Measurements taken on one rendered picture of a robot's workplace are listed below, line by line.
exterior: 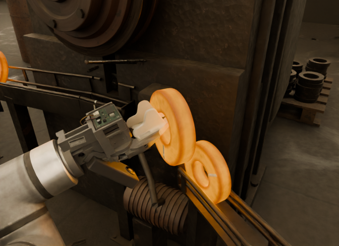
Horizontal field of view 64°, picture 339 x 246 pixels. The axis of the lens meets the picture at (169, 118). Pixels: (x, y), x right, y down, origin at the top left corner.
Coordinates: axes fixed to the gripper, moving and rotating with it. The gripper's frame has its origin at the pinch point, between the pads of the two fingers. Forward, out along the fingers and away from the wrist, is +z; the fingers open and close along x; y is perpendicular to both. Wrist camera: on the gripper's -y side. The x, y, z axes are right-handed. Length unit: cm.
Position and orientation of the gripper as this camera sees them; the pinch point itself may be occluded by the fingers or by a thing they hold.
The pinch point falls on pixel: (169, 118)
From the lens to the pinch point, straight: 54.3
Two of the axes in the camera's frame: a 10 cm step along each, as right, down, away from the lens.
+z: 8.7, -4.5, 2.1
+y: -2.5, -7.7, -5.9
